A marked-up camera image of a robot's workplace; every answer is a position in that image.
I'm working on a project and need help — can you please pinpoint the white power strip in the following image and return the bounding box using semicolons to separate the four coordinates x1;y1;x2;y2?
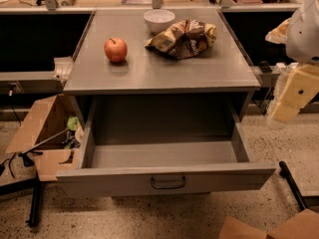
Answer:
276;62;298;72

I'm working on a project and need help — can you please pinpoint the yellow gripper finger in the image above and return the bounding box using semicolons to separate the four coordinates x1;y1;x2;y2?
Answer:
265;18;290;44
266;64;319;129

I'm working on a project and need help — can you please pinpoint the open cardboard box left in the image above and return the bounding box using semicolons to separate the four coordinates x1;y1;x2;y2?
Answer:
6;95;84;181

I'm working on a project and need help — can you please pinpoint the red apple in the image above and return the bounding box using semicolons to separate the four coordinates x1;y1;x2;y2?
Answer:
104;38;128;63

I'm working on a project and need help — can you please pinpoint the black adapter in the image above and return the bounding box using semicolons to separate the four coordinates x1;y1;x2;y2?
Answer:
258;61;272;74

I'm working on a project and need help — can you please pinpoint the cardboard box bottom right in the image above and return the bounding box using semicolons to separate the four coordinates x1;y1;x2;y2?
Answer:
218;208;319;239

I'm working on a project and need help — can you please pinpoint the black stand left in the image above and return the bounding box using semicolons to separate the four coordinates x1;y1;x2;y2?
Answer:
0;128;69;227

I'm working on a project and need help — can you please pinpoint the grey metal cabinet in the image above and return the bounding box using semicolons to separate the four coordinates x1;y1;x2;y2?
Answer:
64;8;259;120

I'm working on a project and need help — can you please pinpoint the grey top drawer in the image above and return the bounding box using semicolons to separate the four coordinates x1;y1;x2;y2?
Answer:
57;94;275;197

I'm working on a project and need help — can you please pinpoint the black bar right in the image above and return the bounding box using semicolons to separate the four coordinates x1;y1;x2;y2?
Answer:
279;161;308;210

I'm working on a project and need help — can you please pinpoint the green object in box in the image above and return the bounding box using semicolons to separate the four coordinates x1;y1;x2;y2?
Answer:
67;117;79;131

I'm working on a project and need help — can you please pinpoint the white bowl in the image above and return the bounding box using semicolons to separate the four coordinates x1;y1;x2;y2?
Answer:
144;9;175;35

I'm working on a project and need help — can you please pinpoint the brown chip bag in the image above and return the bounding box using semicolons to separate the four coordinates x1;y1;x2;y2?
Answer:
145;19;217;60

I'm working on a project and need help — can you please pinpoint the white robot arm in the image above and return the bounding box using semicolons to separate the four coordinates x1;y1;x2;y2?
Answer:
266;0;319;129

